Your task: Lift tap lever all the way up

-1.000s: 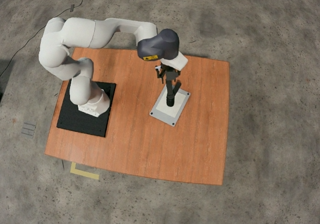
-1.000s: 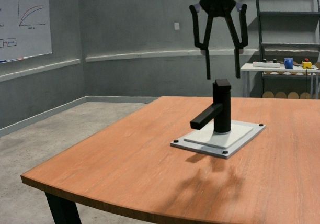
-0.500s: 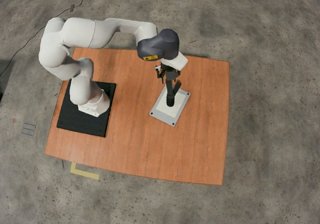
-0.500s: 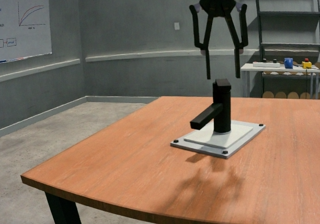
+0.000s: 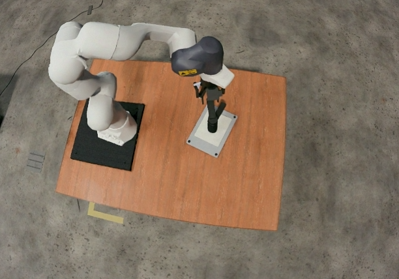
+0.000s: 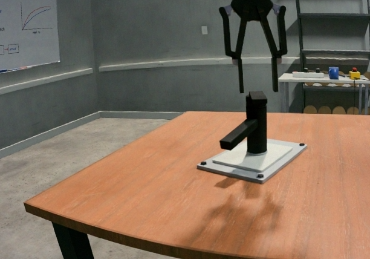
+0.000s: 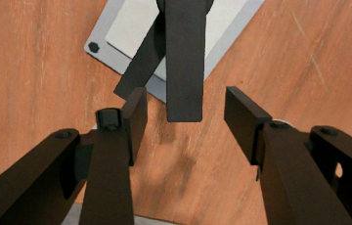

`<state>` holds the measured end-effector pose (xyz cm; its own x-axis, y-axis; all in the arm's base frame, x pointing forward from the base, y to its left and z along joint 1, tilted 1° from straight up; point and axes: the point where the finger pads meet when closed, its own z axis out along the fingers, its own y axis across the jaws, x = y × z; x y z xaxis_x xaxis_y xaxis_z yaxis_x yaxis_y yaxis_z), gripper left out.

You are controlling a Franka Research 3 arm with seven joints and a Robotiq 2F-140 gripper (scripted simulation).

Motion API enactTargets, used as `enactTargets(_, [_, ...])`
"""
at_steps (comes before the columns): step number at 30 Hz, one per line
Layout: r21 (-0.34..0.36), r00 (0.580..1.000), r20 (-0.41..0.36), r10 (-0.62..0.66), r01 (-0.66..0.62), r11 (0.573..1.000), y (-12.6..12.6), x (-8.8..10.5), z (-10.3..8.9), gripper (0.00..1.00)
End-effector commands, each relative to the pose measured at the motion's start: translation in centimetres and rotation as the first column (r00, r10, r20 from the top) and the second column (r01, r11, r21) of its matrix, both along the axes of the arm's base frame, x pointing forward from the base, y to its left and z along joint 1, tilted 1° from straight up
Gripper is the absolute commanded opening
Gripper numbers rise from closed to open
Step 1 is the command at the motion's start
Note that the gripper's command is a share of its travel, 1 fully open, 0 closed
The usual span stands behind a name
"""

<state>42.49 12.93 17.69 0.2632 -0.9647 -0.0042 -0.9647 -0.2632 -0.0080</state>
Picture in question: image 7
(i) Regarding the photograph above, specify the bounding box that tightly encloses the grey metal base plate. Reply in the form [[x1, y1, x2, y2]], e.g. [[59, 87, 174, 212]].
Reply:
[[84, 0, 265, 104]]

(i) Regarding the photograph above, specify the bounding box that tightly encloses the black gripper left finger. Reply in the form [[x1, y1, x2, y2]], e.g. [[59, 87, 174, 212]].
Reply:
[[0, 87, 148, 225]]

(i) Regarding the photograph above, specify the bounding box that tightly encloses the black tap on white base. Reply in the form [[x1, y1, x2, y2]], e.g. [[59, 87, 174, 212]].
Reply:
[[106, 0, 247, 122]]

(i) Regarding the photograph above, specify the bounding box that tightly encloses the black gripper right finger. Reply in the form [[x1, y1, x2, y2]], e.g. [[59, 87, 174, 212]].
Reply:
[[224, 86, 352, 225]]

